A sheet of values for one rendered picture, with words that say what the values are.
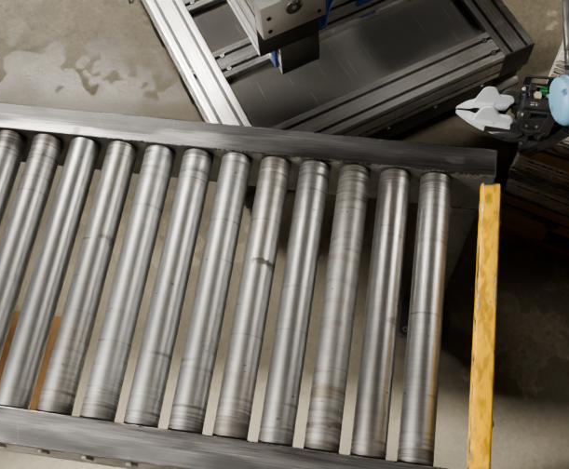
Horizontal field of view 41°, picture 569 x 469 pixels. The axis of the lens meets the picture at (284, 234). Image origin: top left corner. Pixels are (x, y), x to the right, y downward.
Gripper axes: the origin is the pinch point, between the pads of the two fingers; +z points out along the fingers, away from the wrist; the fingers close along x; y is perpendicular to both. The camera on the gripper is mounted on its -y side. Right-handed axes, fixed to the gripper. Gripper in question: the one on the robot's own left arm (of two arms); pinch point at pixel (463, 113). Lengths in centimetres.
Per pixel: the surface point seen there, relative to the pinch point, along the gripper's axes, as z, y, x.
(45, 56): 117, -76, -57
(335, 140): 20.4, 3.5, 9.7
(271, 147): 30.5, 3.4, 12.3
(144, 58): 86, -76, -60
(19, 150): 73, 2, 17
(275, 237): 27.6, 2.4, 27.6
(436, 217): 3.4, 3.4, 21.6
